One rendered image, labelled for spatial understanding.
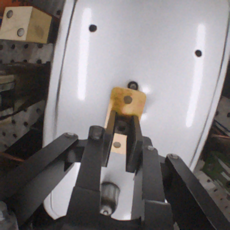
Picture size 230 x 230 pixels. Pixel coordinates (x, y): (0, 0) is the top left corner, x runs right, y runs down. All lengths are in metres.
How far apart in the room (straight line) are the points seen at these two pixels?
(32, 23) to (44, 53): 0.39
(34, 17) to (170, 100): 0.18
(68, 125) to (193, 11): 0.22
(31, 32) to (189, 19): 0.18
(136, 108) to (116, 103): 0.02
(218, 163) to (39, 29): 0.28
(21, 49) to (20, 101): 0.38
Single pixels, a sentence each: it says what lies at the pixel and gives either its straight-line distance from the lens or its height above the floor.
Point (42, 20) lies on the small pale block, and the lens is 0.21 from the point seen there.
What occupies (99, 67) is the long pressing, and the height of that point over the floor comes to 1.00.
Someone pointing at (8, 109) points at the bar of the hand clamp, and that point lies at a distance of 0.21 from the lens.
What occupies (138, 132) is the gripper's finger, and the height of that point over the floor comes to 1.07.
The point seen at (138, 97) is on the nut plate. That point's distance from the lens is 0.20.
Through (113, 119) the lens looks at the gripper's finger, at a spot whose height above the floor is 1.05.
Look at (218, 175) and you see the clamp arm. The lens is 0.28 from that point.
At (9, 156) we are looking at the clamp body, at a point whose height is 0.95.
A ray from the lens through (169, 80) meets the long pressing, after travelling 0.23.
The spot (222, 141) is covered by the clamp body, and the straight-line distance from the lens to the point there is 0.34.
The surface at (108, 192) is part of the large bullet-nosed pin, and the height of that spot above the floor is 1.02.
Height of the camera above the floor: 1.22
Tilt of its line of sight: 74 degrees down
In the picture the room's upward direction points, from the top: 170 degrees counter-clockwise
